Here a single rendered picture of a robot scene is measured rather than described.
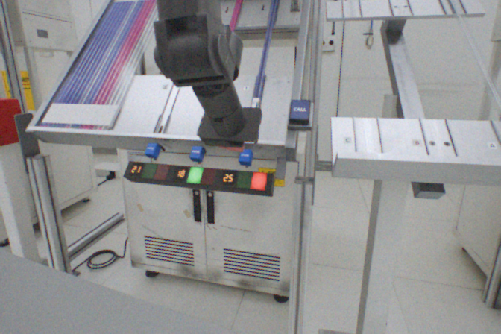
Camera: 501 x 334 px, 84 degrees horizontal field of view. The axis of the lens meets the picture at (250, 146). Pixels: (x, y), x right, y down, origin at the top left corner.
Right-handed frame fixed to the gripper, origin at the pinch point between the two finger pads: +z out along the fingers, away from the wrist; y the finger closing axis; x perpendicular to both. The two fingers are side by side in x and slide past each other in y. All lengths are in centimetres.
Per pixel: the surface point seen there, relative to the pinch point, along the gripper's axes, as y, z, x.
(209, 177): 7.2, 4.8, 5.2
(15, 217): 94, 39, 15
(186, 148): 15.2, 6.4, -2.0
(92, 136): 38.7, 2.9, -2.1
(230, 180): 2.3, 4.9, 5.4
